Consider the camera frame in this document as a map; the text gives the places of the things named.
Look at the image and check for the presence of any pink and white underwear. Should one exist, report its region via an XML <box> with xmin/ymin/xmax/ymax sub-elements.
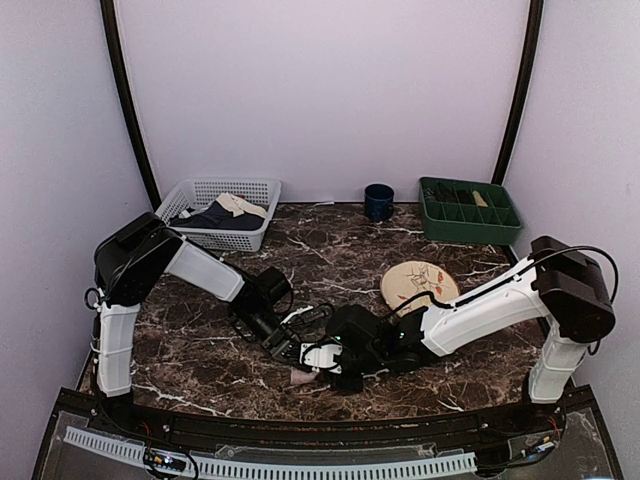
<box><xmin>290</xmin><ymin>369</ymin><xmax>319</xmax><ymax>386</ymax></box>

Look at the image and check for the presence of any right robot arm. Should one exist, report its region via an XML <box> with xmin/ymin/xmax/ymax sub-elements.
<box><xmin>321</xmin><ymin>236</ymin><xmax>616</xmax><ymax>434</ymax></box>

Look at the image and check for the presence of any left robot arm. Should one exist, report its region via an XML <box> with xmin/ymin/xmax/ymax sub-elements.
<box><xmin>85</xmin><ymin>213</ymin><xmax>298</xmax><ymax>436</ymax></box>

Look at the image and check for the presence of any round floral ceramic plate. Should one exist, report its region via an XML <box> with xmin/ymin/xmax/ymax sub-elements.
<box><xmin>380</xmin><ymin>261</ymin><xmax>460</xmax><ymax>310</ymax></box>

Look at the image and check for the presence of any navy blue garment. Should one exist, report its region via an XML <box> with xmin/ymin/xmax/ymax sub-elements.
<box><xmin>169</xmin><ymin>203</ymin><xmax>264</xmax><ymax>231</ymax></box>

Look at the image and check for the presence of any cream garment in basket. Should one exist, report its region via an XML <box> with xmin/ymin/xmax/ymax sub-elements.
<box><xmin>215</xmin><ymin>192</ymin><xmax>267</xmax><ymax>219</ymax></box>

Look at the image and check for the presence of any white perforated plastic basket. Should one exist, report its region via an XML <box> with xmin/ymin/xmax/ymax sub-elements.
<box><xmin>156</xmin><ymin>177</ymin><xmax>282</xmax><ymax>252</ymax></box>

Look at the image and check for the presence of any dark blue mug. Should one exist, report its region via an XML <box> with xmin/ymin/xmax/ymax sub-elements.
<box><xmin>364</xmin><ymin>184</ymin><xmax>395</xmax><ymax>222</ymax></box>

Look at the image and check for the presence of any green compartment organizer tray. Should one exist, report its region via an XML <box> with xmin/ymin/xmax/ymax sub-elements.
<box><xmin>419</xmin><ymin>177</ymin><xmax>523</xmax><ymax>246</ymax></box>

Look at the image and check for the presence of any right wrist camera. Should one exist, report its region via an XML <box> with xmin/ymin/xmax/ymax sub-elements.
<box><xmin>299</xmin><ymin>342</ymin><xmax>344</xmax><ymax>374</ymax></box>

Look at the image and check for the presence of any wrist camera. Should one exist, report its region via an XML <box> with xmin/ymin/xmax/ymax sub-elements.
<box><xmin>281</xmin><ymin>303</ymin><xmax>334</xmax><ymax>327</ymax></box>
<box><xmin>299</xmin><ymin>342</ymin><xmax>344</xmax><ymax>374</ymax></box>

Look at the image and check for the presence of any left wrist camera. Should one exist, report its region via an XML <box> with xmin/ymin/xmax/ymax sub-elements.
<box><xmin>281</xmin><ymin>303</ymin><xmax>334</xmax><ymax>327</ymax></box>

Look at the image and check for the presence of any white slotted cable duct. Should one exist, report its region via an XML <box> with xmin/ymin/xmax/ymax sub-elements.
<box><xmin>63</xmin><ymin>427</ymin><xmax>478</xmax><ymax>479</ymax></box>

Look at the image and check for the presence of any left black frame post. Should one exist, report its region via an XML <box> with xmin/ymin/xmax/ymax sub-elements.
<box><xmin>99</xmin><ymin>0</ymin><xmax>162</xmax><ymax>210</ymax></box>

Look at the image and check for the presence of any black frame post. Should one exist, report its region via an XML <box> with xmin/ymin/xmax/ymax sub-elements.
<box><xmin>99</xmin><ymin>0</ymin><xmax>162</xmax><ymax>210</ymax></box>
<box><xmin>491</xmin><ymin>0</ymin><xmax>544</xmax><ymax>185</ymax></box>

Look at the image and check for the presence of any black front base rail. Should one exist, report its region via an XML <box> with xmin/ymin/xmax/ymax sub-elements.
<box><xmin>32</xmin><ymin>386</ymin><xmax>626</xmax><ymax>479</ymax></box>

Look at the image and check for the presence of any right black frame post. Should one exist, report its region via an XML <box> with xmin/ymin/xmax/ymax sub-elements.
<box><xmin>491</xmin><ymin>0</ymin><xmax>544</xmax><ymax>185</ymax></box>

